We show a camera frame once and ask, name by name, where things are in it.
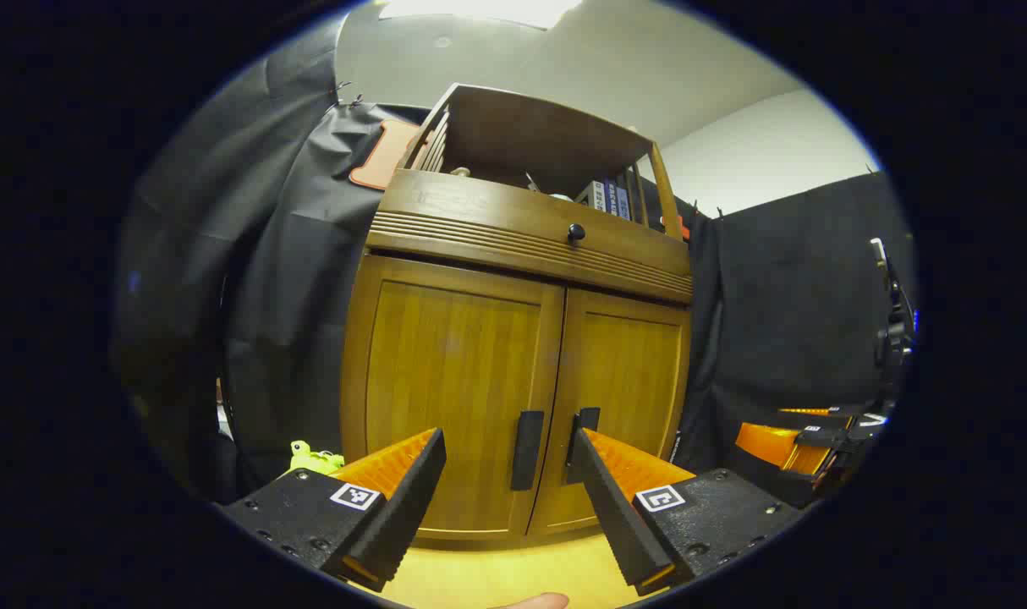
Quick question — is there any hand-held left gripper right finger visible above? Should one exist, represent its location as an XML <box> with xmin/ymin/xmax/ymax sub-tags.
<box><xmin>571</xmin><ymin>427</ymin><xmax>806</xmax><ymax>597</ymax></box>

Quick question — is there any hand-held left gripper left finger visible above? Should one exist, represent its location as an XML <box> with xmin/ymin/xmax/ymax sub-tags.
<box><xmin>217</xmin><ymin>427</ymin><xmax>447</xmax><ymax>593</ymax></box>

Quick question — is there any black door handle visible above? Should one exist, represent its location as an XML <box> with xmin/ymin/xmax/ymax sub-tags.
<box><xmin>567</xmin><ymin>408</ymin><xmax>601</xmax><ymax>485</ymax></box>
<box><xmin>511</xmin><ymin>410</ymin><xmax>545</xmax><ymax>491</ymax></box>

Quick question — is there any wooden cabinet door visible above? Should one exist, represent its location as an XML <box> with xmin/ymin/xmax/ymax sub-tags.
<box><xmin>342</xmin><ymin>254</ymin><xmax>567</xmax><ymax>542</ymax></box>
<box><xmin>526</xmin><ymin>286</ymin><xmax>692</xmax><ymax>538</ymax></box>

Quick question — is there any wooden double-door shoe cabinet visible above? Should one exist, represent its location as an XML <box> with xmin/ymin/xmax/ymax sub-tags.
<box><xmin>340</xmin><ymin>83</ymin><xmax>696</xmax><ymax>551</ymax></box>

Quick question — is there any green plush frog toy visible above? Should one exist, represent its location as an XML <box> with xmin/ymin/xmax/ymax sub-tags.
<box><xmin>289</xmin><ymin>440</ymin><xmax>345</xmax><ymax>475</ymax></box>

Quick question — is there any black backdrop cloth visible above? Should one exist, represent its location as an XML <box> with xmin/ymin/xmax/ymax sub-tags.
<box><xmin>116</xmin><ymin>17</ymin><xmax>916</xmax><ymax>508</ymax></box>

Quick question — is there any ceiling light panel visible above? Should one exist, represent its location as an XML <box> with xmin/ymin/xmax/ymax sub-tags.
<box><xmin>378</xmin><ymin>0</ymin><xmax>584</xmax><ymax>30</ymax></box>

